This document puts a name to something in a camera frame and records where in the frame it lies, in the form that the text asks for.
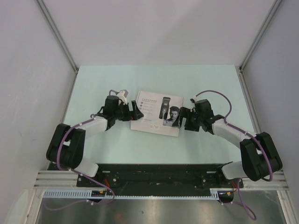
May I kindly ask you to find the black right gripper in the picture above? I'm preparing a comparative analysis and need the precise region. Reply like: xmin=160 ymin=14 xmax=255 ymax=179
xmin=172 ymin=106 xmax=203 ymax=132

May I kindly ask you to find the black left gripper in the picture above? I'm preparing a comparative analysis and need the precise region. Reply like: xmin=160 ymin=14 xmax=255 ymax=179
xmin=113 ymin=100 xmax=143 ymax=121

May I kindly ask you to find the white box with black tray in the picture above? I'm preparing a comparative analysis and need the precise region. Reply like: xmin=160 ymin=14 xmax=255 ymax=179
xmin=131 ymin=91 xmax=184 ymax=137

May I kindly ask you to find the silver black hair clipper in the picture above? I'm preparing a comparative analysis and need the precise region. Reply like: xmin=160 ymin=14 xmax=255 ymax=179
xmin=159 ymin=97 xmax=171 ymax=119

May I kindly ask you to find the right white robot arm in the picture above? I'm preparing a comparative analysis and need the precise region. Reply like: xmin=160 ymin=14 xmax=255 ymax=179
xmin=179 ymin=99 xmax=283 ymax=187

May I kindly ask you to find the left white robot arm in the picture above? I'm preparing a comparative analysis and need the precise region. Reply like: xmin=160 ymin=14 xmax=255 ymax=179
xmin=46 ymin=95 xmax=144 ymax=187

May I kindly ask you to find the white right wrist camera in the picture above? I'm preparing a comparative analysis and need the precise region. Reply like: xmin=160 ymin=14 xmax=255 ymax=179
xmin=190 ymin=98 xmax=198 ymax=104

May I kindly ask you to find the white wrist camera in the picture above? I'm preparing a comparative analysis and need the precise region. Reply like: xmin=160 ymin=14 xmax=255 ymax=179
xmin=116 ymin=90 xmax=128 ymax=105
xmin=190 ymin=98 xmax=198 ymax=104

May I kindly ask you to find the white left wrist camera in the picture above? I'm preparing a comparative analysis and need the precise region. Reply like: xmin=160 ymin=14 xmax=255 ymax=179
xmin=116 ymin=90 xmax=128 ymax=105

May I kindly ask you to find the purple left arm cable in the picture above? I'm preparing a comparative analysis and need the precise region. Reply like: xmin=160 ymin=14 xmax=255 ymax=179
xmin=44 ymin=89 xmax=116 ymax=210

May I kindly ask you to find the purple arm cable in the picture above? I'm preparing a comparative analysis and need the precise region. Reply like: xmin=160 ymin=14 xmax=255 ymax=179
xmin=44 ymin=89 xmax=116 ymax=210
xmin=195 ymin=90 xmax=275 ymax=221

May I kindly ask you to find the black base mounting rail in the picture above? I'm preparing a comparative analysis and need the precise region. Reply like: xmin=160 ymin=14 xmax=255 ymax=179
xmin=77 ymin=164 xmax=243 ymax=199

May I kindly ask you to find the aluminium frame rail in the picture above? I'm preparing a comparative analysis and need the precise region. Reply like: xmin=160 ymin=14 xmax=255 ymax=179
xmin=35 ymin=171 xmax=295 ymax=199

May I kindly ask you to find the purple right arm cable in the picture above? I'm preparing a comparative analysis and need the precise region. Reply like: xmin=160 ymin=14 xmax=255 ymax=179
xmin=195 ymin=90 xmax=275 ymax=221

